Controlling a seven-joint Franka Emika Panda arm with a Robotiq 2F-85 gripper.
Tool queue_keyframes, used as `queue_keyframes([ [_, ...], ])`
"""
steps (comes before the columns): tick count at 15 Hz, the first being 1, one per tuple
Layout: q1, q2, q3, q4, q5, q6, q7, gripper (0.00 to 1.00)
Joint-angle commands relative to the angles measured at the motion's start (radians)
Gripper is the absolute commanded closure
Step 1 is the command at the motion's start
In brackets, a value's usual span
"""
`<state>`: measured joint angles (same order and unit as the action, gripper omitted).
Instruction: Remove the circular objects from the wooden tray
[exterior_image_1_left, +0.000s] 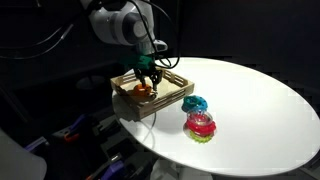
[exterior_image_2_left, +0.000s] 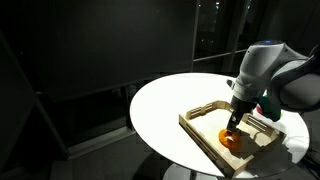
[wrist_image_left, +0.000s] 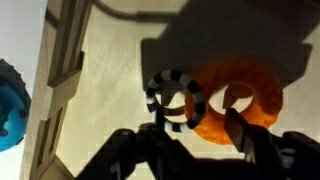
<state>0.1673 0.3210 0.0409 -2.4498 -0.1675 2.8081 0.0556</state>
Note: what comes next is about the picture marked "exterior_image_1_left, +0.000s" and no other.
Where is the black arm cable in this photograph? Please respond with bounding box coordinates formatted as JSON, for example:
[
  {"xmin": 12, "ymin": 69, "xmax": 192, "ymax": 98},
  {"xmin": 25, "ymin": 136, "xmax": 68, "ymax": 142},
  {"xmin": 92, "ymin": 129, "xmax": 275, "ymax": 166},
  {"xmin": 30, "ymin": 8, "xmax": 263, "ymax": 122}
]
[{"xmin": 128, "ymin": 0, "xmax": 182, "ymax": 70}]

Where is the wooden slatted tray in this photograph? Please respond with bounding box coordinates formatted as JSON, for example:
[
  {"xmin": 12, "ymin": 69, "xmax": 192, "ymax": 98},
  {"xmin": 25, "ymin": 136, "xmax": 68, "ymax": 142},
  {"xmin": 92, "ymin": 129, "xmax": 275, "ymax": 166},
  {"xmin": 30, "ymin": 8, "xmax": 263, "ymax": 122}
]
[{"xmin": 110, "ymin": 66, "xmax": 196, "ymax": 122}]

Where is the blue dotted ring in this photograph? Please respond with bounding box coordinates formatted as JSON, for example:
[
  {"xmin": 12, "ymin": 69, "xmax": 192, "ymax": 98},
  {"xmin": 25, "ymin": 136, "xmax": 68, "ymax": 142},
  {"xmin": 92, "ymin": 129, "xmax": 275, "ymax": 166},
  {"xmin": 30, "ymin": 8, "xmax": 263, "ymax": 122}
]
[{"xmin": 181, "ymin": 94, "xmax": 209, "ymax": 114}]

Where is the white table pedestal base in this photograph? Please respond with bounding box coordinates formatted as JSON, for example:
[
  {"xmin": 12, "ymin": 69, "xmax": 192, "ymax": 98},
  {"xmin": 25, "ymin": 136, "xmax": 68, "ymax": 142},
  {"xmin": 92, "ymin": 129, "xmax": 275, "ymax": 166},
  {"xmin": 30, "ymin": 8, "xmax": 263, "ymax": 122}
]
[{"xmin": 149, "ymin": 159, "xmax": 214, "ymax": 180}]

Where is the grey rounded chair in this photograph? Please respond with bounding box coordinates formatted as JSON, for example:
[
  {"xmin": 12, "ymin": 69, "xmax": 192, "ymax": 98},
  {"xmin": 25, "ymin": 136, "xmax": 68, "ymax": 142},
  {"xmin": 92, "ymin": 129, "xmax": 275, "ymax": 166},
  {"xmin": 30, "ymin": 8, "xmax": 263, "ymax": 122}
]
[{"xmin": 0, "ymin": 129, "xmax": 48, "ymax": 180}]

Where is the orange bumpy ring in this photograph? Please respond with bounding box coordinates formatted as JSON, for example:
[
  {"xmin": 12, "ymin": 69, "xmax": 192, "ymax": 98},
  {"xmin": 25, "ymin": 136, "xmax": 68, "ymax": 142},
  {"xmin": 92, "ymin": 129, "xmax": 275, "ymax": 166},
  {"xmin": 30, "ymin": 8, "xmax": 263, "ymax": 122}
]
[{"xmin": 132, "ymin": 83, "xmax": 155, "ymax": 98}]

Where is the green gear ring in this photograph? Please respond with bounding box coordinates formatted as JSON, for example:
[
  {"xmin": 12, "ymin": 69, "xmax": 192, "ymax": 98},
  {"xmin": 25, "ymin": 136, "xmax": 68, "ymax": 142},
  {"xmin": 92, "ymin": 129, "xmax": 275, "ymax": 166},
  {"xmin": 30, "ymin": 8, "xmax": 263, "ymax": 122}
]
[{"xmin": 188, "ymin": 130, "xmax": 214, "ymax": 145}]

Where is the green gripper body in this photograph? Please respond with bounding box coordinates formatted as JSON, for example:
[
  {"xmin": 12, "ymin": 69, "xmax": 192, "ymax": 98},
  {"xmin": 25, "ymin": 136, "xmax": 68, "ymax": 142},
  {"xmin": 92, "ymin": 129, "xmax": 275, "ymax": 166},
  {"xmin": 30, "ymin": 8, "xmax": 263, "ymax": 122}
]
[{"xmin": 119, "ymin": 53, "xmax": 158, "ymax": 73}]

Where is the dark round floor base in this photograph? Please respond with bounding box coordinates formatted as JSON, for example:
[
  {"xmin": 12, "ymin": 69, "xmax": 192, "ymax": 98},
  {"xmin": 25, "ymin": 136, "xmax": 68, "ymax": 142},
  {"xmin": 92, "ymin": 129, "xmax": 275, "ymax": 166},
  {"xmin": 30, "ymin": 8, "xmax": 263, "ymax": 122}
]
[{"xmin": 75, "ymin": 74, "xmax": 108, "ymax": 92}]

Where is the orange handled black clamp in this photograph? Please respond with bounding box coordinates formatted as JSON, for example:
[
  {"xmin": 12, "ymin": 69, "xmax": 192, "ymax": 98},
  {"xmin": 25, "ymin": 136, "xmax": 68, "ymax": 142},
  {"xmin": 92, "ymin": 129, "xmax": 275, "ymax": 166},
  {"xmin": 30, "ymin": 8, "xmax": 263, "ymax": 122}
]
[{"xmin": 51, "ymin": 114, "xmax": 101, "ymax": 145}]

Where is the red ring clear dome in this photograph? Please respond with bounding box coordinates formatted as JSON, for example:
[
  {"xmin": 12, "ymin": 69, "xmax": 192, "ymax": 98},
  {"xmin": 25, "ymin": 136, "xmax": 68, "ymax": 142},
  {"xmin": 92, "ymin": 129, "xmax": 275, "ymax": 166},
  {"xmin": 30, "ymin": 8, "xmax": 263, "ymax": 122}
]
[{"xmin": 182, "ymin": 109, "xmax": 217, "ymax": 137}]

